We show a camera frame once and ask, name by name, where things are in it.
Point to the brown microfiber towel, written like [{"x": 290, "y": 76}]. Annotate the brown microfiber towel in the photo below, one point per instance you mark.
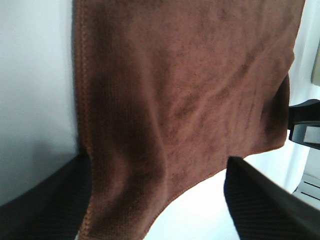
[{"x": 167, "y": 90}]

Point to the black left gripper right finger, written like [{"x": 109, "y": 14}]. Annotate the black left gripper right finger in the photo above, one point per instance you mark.
[{"x": 261, "y": 210}]

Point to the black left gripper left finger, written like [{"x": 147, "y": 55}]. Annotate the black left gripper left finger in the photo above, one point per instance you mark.
[{"x": 54, "y": 209}]

